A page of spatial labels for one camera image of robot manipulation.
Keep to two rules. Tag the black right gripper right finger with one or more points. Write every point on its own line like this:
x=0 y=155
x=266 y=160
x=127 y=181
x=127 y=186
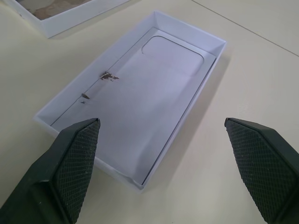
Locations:
x=264 y=168

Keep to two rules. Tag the orange phone box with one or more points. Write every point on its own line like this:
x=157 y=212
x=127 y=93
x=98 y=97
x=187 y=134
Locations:
x=60 y=25

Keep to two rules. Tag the white phone box base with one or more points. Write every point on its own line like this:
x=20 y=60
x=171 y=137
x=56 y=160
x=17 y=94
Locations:
x=140 y=105

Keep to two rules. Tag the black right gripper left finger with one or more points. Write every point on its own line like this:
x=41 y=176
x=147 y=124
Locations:
x=58 y=177

